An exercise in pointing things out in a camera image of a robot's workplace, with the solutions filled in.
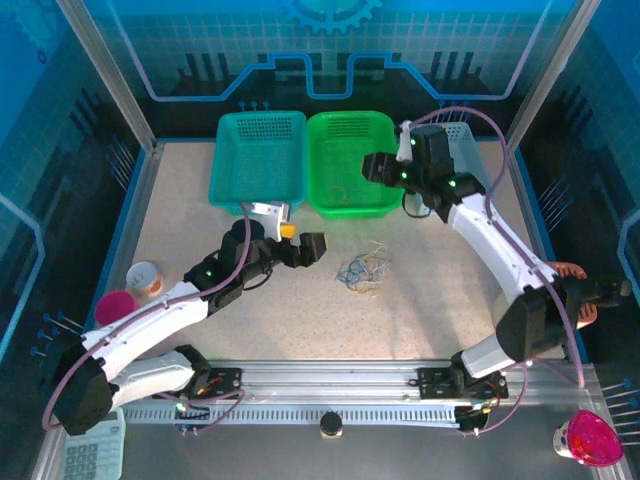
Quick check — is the thin blue cable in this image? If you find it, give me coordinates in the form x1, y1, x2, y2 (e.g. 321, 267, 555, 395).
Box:
333, 252, 381, 294

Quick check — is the light blue plastic basket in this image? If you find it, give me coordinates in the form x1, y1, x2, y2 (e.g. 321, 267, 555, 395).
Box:
439, 121, 494, 194

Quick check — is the green plastic basket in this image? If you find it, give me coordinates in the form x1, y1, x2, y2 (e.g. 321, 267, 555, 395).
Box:
305, 110, 405, 220

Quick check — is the teal plastic basket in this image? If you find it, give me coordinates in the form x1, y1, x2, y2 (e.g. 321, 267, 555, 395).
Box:
208, 110, 307, 217

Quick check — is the magenta round pad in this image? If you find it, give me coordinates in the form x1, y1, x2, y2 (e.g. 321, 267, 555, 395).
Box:
94, 290, 141, 327

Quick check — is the black round knob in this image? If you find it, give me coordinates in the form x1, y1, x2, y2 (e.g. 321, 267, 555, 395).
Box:
319, 412, 345, 441

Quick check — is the pale green calculator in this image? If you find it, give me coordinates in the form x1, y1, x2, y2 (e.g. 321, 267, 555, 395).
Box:
62, 407, 127, 480

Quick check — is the magenta dome white cup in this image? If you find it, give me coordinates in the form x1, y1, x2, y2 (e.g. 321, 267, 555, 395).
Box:
552, 409, 625, 469

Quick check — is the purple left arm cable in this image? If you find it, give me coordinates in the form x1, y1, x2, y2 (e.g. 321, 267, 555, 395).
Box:
42, 202, 251, 437

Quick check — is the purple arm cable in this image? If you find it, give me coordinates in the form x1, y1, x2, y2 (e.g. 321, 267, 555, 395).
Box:
42, 202, 251, 437
407, 105, 586, 439

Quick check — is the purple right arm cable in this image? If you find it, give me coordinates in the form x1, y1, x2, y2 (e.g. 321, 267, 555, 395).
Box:
407, 105, 586, 439

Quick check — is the aluminium extrusion rail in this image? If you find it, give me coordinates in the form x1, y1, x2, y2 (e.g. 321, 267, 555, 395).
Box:
207, 358, 596, 401

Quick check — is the aluminium frame post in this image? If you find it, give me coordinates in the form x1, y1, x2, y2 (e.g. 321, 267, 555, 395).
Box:
503, 0, 600, 154
54, 0, 159, 154

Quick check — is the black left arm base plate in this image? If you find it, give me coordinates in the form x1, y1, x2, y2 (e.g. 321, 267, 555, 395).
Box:
197, 367, 244, 401

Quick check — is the slotted grey cable duct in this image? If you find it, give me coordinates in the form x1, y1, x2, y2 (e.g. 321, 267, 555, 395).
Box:
122, 403, 464, 427

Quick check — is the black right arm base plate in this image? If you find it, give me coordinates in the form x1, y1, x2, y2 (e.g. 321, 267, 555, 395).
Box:
417, 367, 509, 401

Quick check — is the black handle tool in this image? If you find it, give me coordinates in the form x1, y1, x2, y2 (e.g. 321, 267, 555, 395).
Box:
564, 277, 634, 309

